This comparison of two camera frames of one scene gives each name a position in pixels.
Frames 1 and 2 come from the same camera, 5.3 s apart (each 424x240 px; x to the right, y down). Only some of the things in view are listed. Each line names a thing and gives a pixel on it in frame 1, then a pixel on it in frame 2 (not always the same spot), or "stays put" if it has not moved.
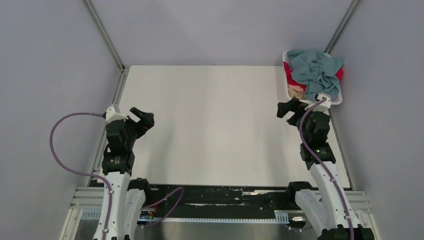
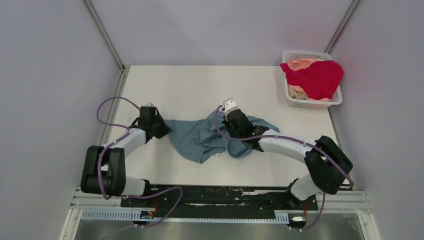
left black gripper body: (131, 129) -> (157, 124)
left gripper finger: (142, 126) -> (165, 130)
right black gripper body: (305, 134) -> (231, 133)
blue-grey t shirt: (321, 70) -> (196, 141)
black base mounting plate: (173, 201) stays put
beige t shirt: (293, 93) stays put
